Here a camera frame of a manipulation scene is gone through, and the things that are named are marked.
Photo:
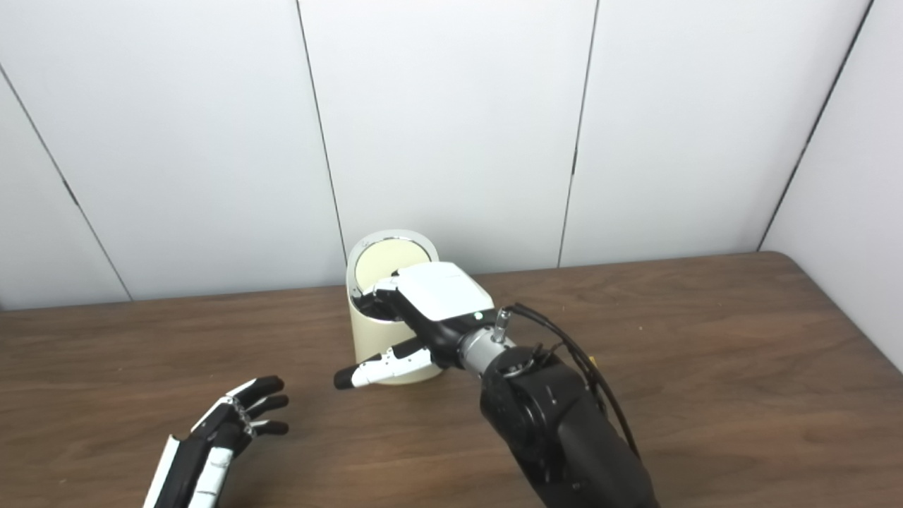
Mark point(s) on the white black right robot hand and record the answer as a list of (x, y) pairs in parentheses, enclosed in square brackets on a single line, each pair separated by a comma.
[(444, 289)]

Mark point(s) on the cream-colored lidded bin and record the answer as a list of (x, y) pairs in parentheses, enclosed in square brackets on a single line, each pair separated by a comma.
[(374, 339)]

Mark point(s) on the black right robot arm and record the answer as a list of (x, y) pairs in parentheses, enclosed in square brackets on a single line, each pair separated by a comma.
[(557, 423)]

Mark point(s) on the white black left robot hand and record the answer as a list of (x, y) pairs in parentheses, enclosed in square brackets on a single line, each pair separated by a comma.
[(187, 466)]

